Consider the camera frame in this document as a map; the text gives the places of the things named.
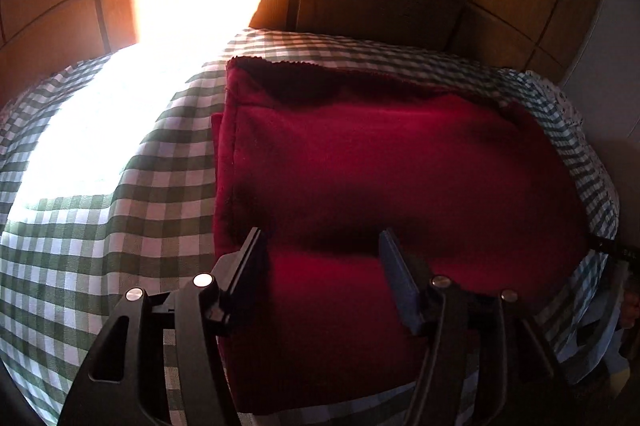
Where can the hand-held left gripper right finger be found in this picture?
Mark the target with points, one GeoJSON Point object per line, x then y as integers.
{"type": "Point", "coordinates": [397, 276]}

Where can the red garment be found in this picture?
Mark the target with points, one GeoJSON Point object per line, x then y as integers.
{"type": "Point", "coordinates": [390, 155]}

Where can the wooden headboard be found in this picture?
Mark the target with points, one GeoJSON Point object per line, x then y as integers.
{"type": "Point", "coordinates": [360, 0]}

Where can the black bar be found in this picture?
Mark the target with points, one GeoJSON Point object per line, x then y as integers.
{"type": "Point", "coordinates": [615, 248]}

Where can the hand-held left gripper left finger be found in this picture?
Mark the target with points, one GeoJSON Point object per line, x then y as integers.
{"type": "Point", "coordinates": [250, 268]}

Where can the green checkered blanket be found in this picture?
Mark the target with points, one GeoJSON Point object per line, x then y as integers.
{"type": "Point", "coordinates": [125, 226]}

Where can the light blue cloth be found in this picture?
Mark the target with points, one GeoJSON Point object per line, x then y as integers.
{"type": "Point", "coordinates": [597, 331]}

